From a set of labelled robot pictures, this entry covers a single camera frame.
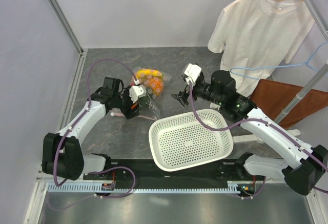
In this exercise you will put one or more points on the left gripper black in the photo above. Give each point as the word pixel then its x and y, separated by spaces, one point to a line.
pixel 128 113

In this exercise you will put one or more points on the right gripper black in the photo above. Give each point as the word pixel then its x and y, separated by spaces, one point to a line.
pixel 182 97

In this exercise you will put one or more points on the orange toy pineapple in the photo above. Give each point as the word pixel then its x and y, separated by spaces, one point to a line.
pixel 154 86

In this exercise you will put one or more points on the clear zip top bag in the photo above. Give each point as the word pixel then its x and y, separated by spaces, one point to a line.
pixel 149 108

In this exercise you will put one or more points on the yellow banana bunch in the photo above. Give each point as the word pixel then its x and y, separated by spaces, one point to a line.
pixel 145 72

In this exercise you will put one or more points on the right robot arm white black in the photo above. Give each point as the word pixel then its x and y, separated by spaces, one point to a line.
pixel 301 166

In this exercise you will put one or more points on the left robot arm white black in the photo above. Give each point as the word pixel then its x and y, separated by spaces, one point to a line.
pixel 62 154

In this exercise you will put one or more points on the white perforated plastic basket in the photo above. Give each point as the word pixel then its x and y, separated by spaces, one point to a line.
pixel 180 142

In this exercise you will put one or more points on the brown cloth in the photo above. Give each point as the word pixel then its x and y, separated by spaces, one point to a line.
pixel 272 97

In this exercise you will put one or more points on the white t-shirt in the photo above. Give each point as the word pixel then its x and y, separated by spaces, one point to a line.
pixel 255 36

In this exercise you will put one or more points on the blue clothes hanger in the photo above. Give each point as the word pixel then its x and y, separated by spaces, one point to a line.
pixel 306 63

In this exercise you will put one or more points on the silver clothes rack pole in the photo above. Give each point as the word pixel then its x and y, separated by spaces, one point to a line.
pixel 302 93

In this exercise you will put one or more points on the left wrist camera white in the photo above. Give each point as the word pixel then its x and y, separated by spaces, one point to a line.
pixel 137 91

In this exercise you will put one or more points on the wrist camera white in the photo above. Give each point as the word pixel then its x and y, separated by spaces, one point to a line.
pixel 191 73
pixel 137 91

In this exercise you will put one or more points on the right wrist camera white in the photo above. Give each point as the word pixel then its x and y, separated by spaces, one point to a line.
pixel 191 73

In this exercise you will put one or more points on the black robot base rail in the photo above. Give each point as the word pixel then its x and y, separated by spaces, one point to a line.
pixel 212 175

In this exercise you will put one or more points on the white cable duct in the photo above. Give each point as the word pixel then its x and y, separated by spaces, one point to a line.
pixel 109 187

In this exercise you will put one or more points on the aluminium frame post left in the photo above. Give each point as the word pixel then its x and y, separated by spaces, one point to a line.
pixel 66 26

